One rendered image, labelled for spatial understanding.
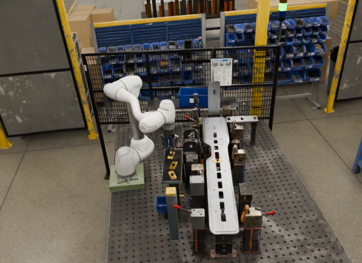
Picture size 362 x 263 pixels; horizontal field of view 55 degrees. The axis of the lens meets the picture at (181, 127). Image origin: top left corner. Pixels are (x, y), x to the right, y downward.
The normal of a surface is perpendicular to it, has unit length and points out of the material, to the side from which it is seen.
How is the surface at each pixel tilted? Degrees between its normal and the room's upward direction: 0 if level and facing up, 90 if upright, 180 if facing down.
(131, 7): 90
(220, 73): 90
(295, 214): 0
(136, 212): 0
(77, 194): 0
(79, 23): 90
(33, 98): 90
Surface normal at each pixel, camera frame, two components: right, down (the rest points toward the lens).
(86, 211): -0.05, -0.84
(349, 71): 0.14, 0.54
